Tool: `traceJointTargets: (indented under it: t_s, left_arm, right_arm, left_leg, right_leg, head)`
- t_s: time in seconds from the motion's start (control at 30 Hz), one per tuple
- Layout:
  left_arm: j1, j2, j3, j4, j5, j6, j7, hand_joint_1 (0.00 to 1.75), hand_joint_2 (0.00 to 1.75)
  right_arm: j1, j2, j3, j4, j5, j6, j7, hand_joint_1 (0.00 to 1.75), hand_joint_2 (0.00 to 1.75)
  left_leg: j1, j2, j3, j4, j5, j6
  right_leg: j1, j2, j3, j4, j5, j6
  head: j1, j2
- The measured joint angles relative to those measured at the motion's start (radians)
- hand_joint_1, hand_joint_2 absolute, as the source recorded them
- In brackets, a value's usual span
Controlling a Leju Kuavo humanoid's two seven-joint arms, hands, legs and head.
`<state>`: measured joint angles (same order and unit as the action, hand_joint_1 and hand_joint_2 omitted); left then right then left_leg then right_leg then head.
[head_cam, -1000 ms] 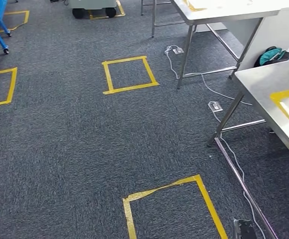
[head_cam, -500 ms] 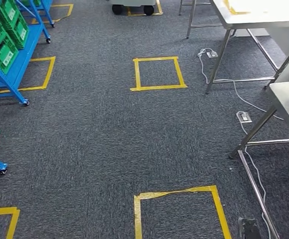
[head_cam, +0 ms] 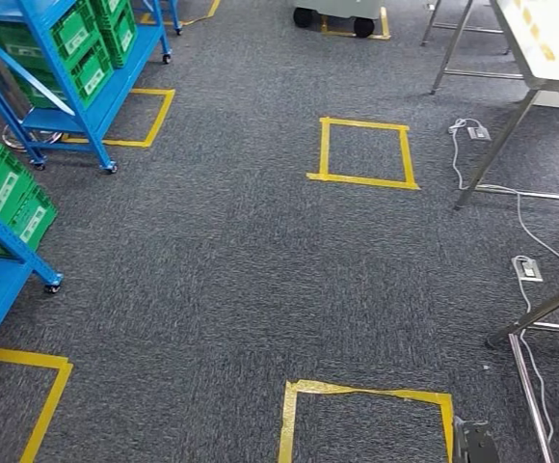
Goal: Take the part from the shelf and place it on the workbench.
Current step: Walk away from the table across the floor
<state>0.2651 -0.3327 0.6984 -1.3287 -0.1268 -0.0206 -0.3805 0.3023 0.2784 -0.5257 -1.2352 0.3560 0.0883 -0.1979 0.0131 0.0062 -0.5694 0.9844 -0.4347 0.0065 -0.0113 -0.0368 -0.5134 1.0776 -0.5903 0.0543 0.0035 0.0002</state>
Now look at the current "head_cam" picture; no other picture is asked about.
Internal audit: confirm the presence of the white table with metal legs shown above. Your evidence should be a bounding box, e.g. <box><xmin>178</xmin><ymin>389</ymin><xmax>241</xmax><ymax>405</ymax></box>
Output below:
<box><xmin>420</xmin><ymin>0</ymin><xmax>559</xmax><ymax>212</ymax></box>

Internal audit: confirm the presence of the chrome stool base ring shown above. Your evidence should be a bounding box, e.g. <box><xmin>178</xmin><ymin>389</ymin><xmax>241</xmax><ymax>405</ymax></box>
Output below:
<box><xmin>1</xmin><ymin>124</ymin><xmax>64</xmax><ymax>152</ymax></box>

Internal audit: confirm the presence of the yellow floor tape outline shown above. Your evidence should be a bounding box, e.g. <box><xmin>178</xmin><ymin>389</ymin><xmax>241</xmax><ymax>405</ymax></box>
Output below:
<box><xmin>278</xmin><ymin>379</ymin><xmax>455</xmax><ymax>463</ymax></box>

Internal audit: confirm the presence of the grey cart with black wheels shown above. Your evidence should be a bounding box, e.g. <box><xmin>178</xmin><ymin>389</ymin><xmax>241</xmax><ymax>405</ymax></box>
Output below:
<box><xmin>292</xmin><ymin>0</ymin><xmax>383</xmax><ymax>40</ymax></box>

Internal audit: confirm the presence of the white cable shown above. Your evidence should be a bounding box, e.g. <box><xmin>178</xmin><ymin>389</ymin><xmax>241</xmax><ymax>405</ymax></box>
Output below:
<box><xmin>447</xmin><ymin>117</ymin><xmax>559</xmax><ymax>276</ymax></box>
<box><xmin>514</xmin><ymin>259</ymin><xmax>556</xmax><ymax>446</ymax></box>

